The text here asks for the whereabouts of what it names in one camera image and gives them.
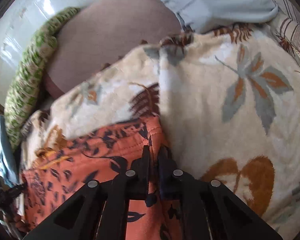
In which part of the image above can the orange floral blouse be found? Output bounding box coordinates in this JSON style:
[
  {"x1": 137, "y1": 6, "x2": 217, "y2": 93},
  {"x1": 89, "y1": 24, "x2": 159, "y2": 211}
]
[{"x1": 21, "y1": 116, "x2": 181, "y2": 239}]

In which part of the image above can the blue folded cloth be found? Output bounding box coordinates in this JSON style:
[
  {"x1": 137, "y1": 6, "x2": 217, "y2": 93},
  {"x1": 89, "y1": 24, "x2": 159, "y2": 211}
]
[{"x1": 0, "y1": 115, "x2": 19, "y2": 187}]

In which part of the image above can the green checkered pillow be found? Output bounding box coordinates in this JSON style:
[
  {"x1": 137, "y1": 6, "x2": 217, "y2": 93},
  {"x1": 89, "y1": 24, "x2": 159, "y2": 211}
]
[{"x1": 4, "y1": 7, "x2": 81, "y2": 151}]

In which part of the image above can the cream leaf-print blanket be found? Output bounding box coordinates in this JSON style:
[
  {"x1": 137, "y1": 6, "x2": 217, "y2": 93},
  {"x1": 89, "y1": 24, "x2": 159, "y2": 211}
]
[{"x1": 21, "y1": 26, "x2": 300, "y2": 239}]

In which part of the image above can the mauve bed sheet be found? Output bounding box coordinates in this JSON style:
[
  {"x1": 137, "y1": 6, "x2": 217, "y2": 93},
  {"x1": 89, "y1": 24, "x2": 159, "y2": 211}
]
[{"x1": 43, "y1": 0, "x2": 181, "y2": 99}]

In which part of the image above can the striped floral quilt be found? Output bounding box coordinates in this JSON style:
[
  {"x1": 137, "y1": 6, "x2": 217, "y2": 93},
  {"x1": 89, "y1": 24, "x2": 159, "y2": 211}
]
[{"x1": 270, "y1": 0, "x2": 300, "y2": 60}]

